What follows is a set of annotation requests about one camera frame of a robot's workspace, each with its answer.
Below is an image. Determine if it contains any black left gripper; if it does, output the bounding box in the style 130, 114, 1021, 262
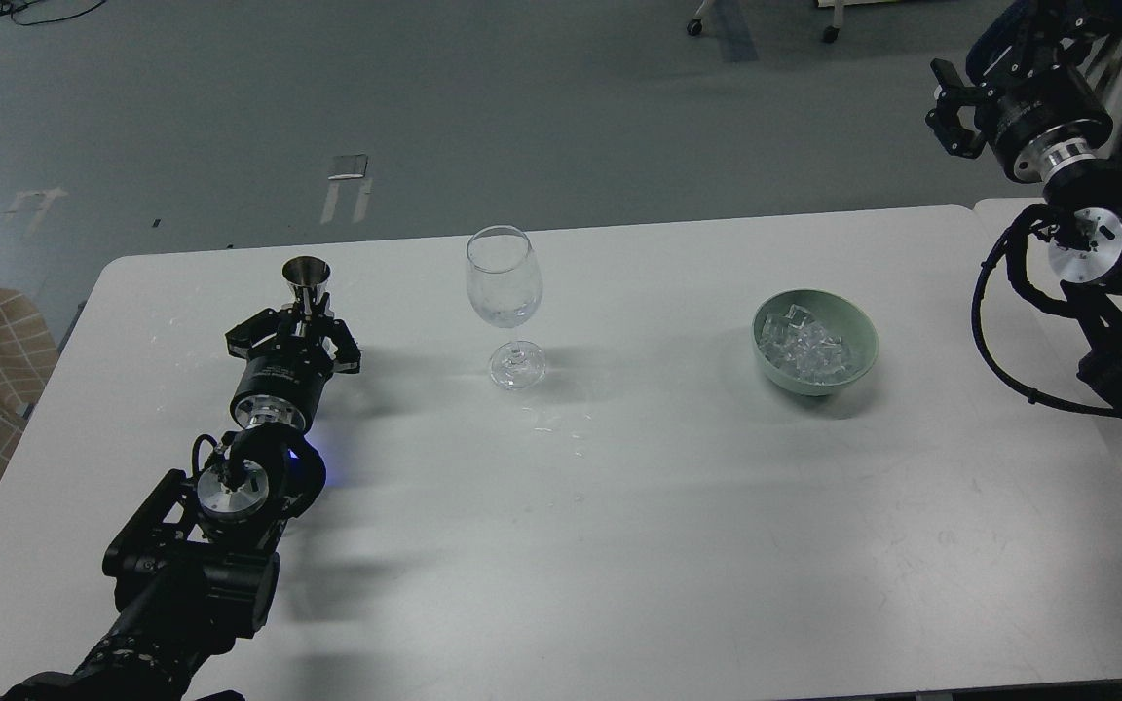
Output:
224, 306, 362, 433

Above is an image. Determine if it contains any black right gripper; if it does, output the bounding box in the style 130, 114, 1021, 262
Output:
925, 1, 1114, 183

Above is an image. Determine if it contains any steel cocktail jigger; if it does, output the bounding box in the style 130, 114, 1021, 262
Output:
281, 256, 331, 323

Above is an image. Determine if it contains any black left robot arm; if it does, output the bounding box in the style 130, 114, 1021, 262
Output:
4, 292, 361, 700

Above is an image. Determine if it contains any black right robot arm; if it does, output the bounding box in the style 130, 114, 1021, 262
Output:
925, 1, 1122, 419

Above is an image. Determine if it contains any clear wine glass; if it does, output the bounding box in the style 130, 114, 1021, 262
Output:
465, 225, 548, 390

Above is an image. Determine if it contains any clear ice cubes pile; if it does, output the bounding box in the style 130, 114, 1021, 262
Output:
758, 305, 859, 385

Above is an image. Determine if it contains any green bowl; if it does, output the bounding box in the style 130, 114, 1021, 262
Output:
751, 289, 879, 396

